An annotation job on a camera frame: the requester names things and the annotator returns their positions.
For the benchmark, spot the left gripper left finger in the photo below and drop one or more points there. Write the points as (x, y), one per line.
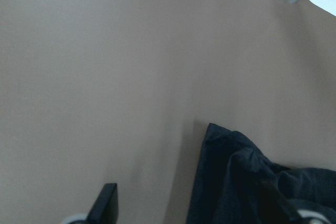
(105, 209)

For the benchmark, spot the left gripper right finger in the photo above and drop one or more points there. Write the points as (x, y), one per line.
(274, 206)

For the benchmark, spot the black printed t-shirt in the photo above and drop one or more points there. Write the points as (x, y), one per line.
(229, 170)

